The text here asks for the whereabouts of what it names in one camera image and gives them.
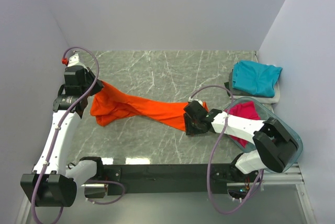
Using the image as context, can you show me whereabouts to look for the orange t shirt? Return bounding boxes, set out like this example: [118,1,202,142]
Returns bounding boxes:
[90,80,191,132]

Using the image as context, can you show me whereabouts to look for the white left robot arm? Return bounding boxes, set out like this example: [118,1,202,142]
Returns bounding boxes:
[20,65,105,207]

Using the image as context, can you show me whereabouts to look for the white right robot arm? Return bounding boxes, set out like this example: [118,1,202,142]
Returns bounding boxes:
[184,100,303,182]

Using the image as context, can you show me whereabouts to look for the grey folded t shirt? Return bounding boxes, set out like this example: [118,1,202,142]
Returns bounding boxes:
[228,71,234,93]

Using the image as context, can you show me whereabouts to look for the dark green folded t shirt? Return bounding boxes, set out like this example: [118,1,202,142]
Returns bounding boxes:
[224,82,231,97]

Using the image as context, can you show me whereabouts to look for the magenta t shirt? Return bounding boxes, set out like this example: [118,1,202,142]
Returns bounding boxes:
[229,101,261,148]

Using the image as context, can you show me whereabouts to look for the blue transparent plastic bin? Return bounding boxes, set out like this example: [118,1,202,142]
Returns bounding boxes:
[225,98,303,174]

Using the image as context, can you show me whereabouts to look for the teal folded t shirt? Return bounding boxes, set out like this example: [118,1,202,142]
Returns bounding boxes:
[232,60,283,97]

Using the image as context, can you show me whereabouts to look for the black base crossbar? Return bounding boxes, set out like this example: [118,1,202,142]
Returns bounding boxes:
[91,163,257,194]

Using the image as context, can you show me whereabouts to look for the white folded t shirt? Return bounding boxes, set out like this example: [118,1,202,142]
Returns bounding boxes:
[231,83,280,104]

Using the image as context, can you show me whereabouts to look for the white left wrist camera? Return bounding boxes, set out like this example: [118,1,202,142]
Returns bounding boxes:
[61,53,84,68]

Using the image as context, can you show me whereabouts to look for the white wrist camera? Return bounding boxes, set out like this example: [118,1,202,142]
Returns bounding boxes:
[187,97,204,106]
[61,53,84,68]

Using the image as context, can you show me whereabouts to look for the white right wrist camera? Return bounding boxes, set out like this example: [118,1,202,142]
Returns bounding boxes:
[187,97,204,106]

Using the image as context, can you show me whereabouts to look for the aluminium frame rail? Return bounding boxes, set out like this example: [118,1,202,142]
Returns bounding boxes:
[227,163,306,185]

